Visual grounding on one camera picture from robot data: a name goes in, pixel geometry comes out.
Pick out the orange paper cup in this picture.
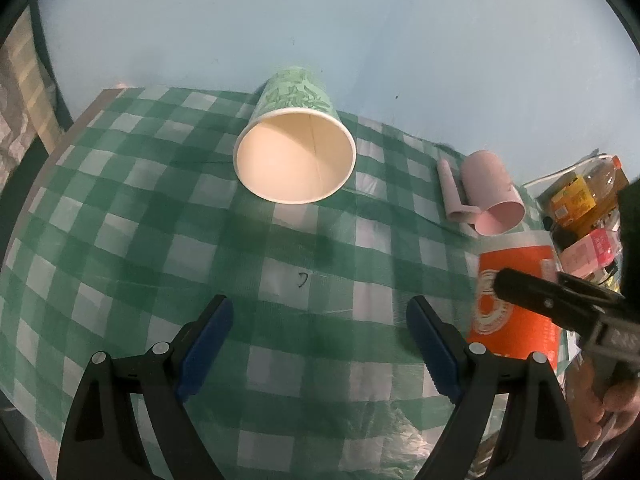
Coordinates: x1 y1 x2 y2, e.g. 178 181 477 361
466 242 561 367

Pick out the green patterned paper cup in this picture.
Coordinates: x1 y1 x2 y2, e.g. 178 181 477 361
233 66 357 205

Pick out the right hand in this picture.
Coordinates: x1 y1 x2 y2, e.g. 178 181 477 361
565 356 639 448

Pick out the pink snack box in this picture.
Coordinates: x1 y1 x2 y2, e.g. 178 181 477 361
560 228 622 278

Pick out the green checkered tablecloth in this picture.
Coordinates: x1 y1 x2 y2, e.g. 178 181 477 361
1 87 485 479

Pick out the pink mug with handle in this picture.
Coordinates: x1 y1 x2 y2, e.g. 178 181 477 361
437 150 525 236

